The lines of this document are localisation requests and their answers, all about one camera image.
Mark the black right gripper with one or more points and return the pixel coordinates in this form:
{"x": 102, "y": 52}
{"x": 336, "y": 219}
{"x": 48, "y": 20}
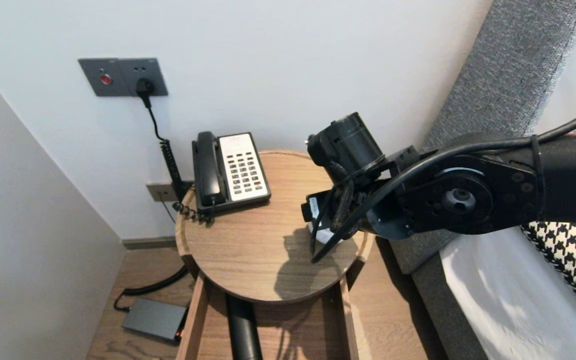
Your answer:
{"x": 320, "y": 220}

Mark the white round puck device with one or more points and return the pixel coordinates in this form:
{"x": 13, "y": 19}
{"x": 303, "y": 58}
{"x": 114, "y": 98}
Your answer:
{"x": 325, "y": 236}

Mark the curved front wooden drawer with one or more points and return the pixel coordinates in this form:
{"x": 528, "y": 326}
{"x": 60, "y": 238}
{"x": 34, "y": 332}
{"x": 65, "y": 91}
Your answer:
{"x": 293, "y": 335}

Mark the long black rounded device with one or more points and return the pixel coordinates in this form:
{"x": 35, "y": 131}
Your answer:
{"x": 243, "y": 330}

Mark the round wooden bedside table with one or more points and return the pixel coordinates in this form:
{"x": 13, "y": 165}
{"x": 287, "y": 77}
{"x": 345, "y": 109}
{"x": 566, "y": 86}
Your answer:
{"x": 248, "y": 250}

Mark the black telephone base white keypad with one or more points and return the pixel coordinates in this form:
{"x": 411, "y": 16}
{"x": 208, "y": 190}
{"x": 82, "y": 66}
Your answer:
{"x": 243, "y": 170}

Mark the black telephone handset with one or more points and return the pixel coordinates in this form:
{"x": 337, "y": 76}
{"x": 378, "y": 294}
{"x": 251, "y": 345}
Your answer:
{"x": 209, "y": 175}

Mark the grey fabric bed base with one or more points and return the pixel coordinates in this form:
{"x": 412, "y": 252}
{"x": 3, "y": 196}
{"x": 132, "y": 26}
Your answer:
{"x": 443, "y": 320}

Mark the grey power adapter box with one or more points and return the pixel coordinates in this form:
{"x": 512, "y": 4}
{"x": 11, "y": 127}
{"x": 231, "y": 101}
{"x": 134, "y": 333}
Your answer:
{"x": 153, "y": 320}

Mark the white bed sheet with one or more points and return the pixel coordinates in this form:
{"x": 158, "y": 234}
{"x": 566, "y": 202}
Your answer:
{"x": 508, "y": 310}

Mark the black power plug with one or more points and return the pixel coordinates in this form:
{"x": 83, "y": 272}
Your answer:
{"x": 145, "y": 89}

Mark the grey fabric headboard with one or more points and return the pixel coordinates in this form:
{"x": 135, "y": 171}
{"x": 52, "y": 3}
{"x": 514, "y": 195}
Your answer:
{"x": 508, "y": 65}

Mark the black white houndstooth pillow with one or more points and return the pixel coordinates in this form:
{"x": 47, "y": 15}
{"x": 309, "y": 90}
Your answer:
{"x": 573, "y": 260}

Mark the beige low wall plate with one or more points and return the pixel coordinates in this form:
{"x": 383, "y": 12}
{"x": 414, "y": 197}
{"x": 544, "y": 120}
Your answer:
{"x": 160, "y": 192}

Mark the dark grey wall socket panel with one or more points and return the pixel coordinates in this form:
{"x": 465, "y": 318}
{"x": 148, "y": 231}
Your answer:
{"x": 118, "y": 75}

